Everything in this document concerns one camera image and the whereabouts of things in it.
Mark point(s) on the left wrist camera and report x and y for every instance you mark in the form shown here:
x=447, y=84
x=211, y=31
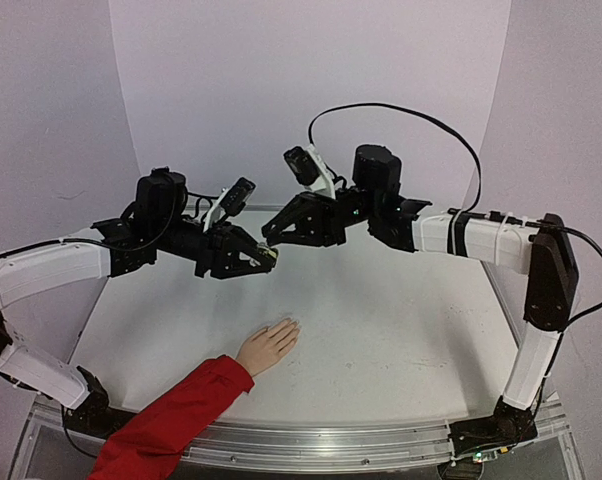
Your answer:
x=230, y=203

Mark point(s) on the aluminium table edge rail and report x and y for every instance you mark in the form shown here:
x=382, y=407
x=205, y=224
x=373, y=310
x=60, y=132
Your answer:
x=47, y=450

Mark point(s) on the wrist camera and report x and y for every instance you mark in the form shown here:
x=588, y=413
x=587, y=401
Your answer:
x=310, y=171
x=230, y=203

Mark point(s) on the yellow nail polish bottle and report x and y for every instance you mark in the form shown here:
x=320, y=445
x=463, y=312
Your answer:
x=266, y=255

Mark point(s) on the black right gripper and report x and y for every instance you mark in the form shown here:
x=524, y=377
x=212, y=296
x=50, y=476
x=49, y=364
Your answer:
x=338, y=220

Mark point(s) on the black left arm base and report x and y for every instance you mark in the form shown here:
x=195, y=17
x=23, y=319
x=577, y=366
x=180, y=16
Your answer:
x=94, y=416

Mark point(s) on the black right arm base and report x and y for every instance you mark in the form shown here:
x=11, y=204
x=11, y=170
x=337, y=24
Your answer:
x=507, y=426

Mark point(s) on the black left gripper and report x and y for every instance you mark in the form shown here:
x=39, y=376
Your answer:
x=208, y=251

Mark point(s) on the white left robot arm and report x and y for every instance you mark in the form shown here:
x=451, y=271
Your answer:
x=154, y=222

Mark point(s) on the red sleeved forearm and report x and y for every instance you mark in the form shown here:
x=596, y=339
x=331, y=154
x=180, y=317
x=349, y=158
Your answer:
x=152, y=443

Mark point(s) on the mannequin hand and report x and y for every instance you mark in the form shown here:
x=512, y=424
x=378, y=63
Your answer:
x=268, y=346

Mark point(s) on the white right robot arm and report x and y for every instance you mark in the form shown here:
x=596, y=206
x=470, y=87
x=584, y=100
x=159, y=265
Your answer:
x=541, y=252

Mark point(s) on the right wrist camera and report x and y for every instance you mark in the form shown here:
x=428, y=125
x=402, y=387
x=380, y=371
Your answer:
x=310, y=171

